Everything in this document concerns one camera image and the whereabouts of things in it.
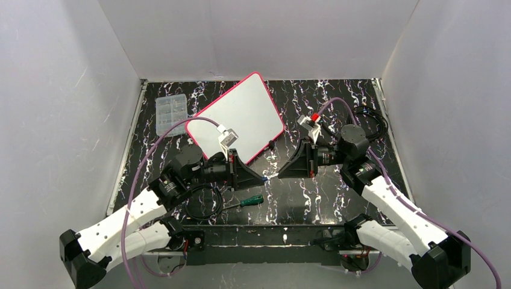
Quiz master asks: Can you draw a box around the white marker pen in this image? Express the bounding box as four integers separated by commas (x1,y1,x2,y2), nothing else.
262,173,278,181

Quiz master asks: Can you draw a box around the pink framed whiteboard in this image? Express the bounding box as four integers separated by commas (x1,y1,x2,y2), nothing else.
198,72,284,164

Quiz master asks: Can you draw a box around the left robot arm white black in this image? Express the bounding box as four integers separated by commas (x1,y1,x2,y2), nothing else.
59,145,267,288

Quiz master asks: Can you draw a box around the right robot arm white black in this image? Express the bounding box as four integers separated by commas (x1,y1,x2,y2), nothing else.
278,124,471,288

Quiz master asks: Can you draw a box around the clear plastic organizer box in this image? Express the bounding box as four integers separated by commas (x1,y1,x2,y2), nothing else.
155,94,189,136

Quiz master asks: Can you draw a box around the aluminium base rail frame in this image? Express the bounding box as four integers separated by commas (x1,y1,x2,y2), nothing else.
75,78,456,289

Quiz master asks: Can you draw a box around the green handled screwdriver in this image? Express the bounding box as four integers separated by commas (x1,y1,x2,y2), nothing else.
223,194,264,210

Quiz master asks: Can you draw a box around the black coiled cable front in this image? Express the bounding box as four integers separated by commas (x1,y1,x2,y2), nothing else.
185,185,224,222

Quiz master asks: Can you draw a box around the black coiled cable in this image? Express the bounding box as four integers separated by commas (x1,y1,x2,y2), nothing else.
185,185,224,222
351,105,389,142

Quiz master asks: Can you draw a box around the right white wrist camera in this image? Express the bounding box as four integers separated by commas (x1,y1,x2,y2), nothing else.
298,114,321,145

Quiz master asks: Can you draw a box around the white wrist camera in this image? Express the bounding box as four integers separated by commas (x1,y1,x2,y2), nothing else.
298,114,321,145
216,125,239,156

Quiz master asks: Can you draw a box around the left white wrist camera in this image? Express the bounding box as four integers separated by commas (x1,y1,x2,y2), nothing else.
216,125,239,156

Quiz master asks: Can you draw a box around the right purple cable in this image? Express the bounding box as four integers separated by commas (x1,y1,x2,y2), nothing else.
317,97,502,289

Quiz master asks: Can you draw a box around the black coiled cable right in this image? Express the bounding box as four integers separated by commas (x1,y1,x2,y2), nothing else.
351,105,389,142

